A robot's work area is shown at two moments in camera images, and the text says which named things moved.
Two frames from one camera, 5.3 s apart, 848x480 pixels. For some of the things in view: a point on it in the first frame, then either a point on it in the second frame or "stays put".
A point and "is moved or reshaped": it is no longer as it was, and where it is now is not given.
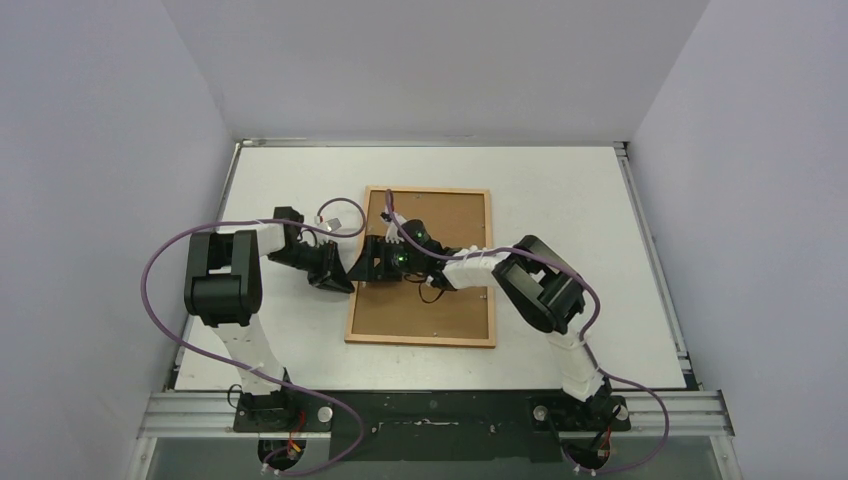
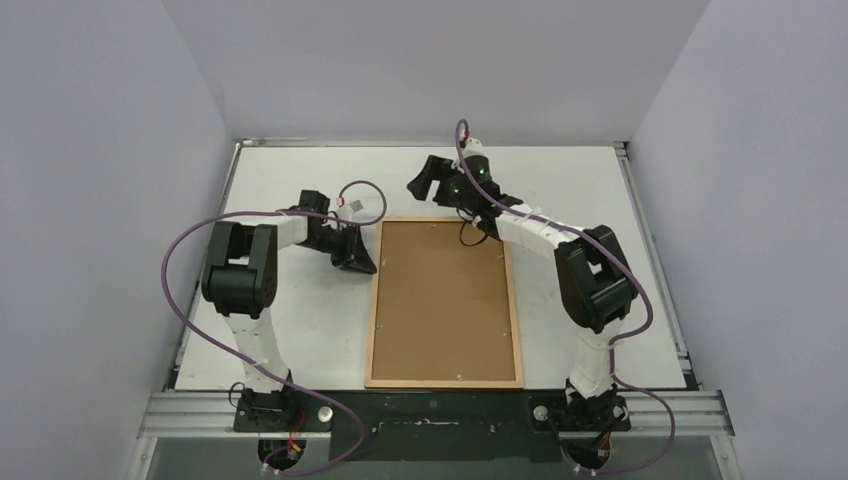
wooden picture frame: [426, 340] is moved or reshaped
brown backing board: [414, 307] is moved or reshaped
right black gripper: [379, 260] -> [433, 179]
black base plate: [429, 426] stays put
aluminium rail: [213, 414] stays put
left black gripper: [331, 275] -> [354, 255]
